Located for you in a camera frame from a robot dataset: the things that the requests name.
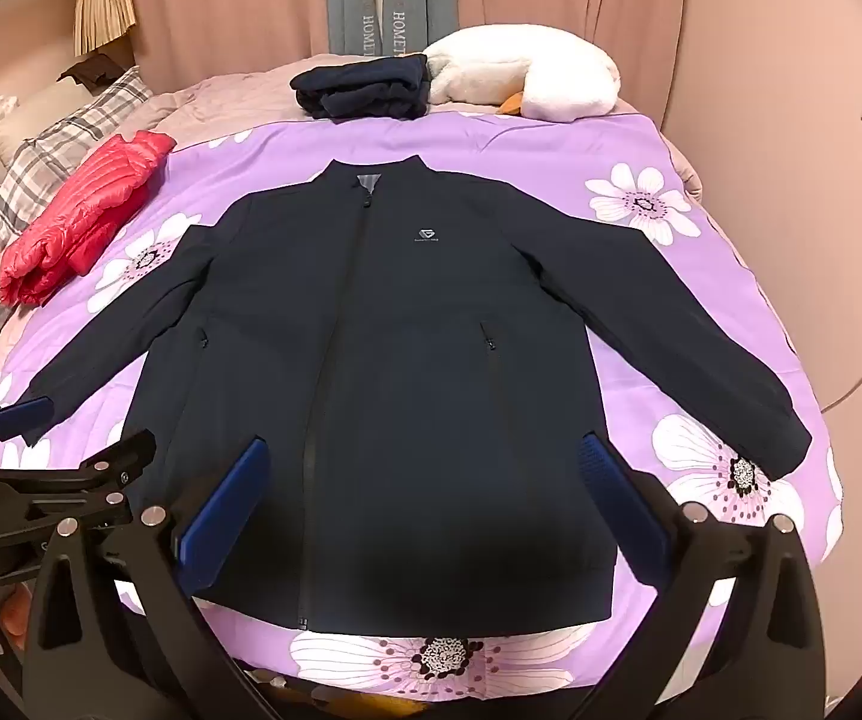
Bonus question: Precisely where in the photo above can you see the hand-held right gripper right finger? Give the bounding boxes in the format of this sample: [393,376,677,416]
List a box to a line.
[577,431,826,720]

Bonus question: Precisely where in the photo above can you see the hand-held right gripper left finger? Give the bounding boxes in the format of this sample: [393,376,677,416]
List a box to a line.
[18,435,274,720]

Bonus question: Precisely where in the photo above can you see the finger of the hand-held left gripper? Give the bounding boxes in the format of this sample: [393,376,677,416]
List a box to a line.
[0,399,54,452]
[0,430,159,520]

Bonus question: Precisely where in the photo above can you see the navy zip jacket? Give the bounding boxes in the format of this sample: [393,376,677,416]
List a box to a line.
[14,155,813,635]

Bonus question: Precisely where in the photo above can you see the folded navy clothes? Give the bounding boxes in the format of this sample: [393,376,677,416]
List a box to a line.
[290,54,432,122]

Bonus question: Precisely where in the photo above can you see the red down jacket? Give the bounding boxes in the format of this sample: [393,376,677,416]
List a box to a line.
[0,130,177,307]

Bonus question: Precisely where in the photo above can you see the plaid pillow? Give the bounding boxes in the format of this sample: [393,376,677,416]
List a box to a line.
[0,66,156,380]

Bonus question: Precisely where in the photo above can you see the beige pillow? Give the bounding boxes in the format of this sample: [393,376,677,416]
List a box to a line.
[0,75,128,166]

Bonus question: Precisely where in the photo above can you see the dark brown object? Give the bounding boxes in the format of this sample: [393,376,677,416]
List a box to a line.
[58,49,126,85]

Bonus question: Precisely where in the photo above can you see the pink quilt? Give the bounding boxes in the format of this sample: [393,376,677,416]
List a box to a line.
[131,51,706,200]

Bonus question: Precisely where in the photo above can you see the purple floral blanket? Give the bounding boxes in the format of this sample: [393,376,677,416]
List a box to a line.
[0,109,845,698]

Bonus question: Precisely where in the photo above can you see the white plush goose toy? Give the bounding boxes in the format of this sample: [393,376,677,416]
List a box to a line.
[423,25,622,121]

